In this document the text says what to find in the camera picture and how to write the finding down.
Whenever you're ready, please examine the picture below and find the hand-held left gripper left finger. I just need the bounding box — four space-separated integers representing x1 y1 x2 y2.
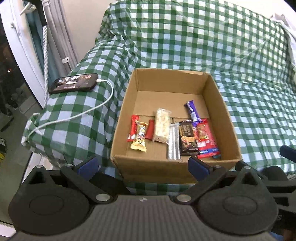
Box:
23 156 117 205

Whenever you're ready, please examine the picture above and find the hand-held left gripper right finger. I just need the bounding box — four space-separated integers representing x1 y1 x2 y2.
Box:
173 156 266 205

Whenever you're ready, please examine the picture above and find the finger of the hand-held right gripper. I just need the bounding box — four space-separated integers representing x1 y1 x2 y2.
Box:
279 145 296 163

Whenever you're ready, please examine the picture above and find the red white blue wafer packet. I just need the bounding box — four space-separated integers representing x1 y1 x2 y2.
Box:
196 136 221 159

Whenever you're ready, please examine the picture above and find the dark brown chocolate bar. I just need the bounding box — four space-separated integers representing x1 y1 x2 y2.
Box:
178 120 200 156

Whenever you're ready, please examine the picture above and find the silver foil snack bar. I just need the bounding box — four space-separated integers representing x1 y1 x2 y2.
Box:
166 123 181 161

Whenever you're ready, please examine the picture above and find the red nut print snack bar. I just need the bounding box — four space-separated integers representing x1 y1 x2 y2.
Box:
193 118 210 140

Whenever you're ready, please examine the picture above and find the beige nougat bar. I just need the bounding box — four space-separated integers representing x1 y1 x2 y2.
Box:
152 108 172 143

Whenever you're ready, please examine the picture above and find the purple chocolate bar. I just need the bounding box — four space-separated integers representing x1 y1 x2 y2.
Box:
184 100 201 124

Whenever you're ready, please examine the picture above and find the gold snack packet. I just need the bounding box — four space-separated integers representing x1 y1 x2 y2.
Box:
130 122 149 153

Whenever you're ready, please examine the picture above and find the long red white snack bar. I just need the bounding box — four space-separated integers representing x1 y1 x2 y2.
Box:
127 114 140 142

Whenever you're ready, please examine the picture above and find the brown cardboard box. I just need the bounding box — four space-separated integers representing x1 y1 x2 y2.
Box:
110 68 243 184

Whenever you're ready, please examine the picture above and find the black smartphone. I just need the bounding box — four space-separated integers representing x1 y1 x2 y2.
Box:
48 73 99 94

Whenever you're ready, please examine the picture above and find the green checked blanket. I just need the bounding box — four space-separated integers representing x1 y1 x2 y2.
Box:
21 0 296 194

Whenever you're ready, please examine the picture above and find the grey curtain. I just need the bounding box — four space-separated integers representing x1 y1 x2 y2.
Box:
44 0 79 75

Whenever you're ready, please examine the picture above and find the white charging cable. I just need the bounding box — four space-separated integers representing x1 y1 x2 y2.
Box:
22 79 114 146

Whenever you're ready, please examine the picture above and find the braided cord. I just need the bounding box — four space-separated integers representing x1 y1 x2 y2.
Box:
42 23 50 107

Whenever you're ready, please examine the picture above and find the white door frame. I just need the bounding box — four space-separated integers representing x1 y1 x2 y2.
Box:
0 0 48 109

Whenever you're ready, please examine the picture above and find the black handle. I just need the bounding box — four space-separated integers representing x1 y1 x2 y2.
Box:
29 0 48 26

